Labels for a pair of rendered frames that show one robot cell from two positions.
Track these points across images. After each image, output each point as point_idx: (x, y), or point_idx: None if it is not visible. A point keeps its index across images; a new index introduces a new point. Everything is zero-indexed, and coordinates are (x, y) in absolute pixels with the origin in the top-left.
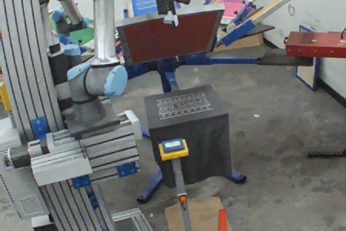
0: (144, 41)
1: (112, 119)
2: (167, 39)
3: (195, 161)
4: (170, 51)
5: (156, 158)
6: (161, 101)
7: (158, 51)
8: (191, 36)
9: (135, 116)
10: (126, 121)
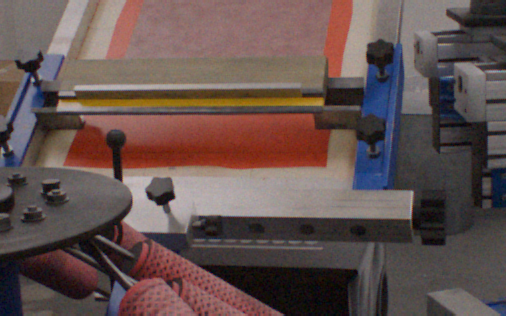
0: (324, 11)
1: (458, 8)
2: (241, 27)
3: (283, 313)
4: (198, 140)
5: (382, 305)
6: (306, 242)
7: (252, 117)
8: (154, 42)
9: (417, 33)
10: (436, 30)
